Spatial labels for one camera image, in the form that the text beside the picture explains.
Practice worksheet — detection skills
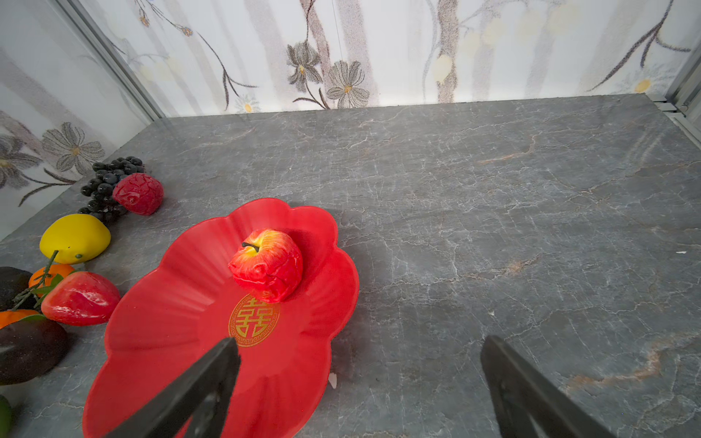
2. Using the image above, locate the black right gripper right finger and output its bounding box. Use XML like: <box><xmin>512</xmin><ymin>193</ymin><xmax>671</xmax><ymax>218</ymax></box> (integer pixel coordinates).
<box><xmin>480</xmin><ymin>335</ymin><xmax>613</xmax><ymax>437</ymax></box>

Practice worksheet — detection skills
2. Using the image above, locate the orange tangerine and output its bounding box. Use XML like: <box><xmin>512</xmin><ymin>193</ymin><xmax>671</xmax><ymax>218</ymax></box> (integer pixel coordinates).
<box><xmin>27</xmin><ymin>264</ymin><xmax>75</xmax><ymax>288</ymax></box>
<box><xmin>0</xmin><ymin>310</ymin><xmax>38</xmax><ymax>329</ymax></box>

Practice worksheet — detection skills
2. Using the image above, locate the red strawberry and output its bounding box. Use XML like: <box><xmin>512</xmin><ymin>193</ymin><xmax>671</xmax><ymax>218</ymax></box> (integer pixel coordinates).
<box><xmin>41</xmin><ymin>271</ymin><xmax>120</xmax><ymax>327</ymax></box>

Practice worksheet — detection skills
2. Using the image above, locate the black grape bunch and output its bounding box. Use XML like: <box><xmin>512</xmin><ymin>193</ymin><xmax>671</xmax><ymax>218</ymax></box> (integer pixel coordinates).
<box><xmin>78</xmin><ymin>156</ymin><xmax>145</xmax><ymax>226</ymax></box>

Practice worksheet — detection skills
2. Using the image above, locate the red apple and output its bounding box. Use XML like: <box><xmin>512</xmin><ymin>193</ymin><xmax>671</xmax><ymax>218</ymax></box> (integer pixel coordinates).
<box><xmin>228</xmin><ymin>228</ymin><xmax>303</xmax><ymax>304</ymax></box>

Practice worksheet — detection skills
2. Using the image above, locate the orange tangerine lower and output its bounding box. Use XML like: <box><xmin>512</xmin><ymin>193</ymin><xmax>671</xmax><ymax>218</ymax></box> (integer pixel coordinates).
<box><xmin>0</xmin><ymin>310</ymin><xmax>38</xmax><ymax>329</ymax></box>

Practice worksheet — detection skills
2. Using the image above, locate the green lime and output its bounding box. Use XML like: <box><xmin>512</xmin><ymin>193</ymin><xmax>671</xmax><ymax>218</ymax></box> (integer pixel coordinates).
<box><xmin>0</xmin><ymin>395</ymin><xmax>13</xmax><ymax>438</ymax></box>

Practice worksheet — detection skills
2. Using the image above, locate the yellow lemon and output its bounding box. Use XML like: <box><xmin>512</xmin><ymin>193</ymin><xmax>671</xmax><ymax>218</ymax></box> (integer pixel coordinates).
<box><xmin>39</xmin><ymin>214</ymin><xmax>111</xmax><ymax>265</ymax></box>

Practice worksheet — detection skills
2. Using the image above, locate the orange tangerine upper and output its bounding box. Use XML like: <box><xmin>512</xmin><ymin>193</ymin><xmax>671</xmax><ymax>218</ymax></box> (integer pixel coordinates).
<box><xmin>27</xmin><ymin>264</ymin><xmax>75</xmax><ymax>288</ymax></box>

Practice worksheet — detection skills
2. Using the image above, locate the dark brown avocado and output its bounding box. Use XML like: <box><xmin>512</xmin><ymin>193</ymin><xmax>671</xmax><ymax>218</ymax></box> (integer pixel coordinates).
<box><xmin>1</xmin><ymin>315</ymin><xmax>70</xmax><ymax>385</ymax></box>

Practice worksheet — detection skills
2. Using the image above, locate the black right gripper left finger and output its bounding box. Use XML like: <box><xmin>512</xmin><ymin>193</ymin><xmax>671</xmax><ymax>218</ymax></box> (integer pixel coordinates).
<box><xmin>108</xmin><ymin>338</ymin><xmax>241</xmax><ymax>437</ymax></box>

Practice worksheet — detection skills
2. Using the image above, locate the red flower-shaped plate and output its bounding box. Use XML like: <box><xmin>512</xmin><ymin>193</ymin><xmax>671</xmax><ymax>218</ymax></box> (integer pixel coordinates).
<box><xmin>82</xmin><ymin>198</ymin><xmax>360</xmax><ymax>437</ymax></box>

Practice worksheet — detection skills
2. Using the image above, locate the dark red wrinkled fruit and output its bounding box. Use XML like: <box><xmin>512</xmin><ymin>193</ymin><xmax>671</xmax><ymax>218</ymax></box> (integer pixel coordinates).
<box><xmin>112</xmin><ymin>173</ymin><xmax>164</xmax><ymax>215</ymax></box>

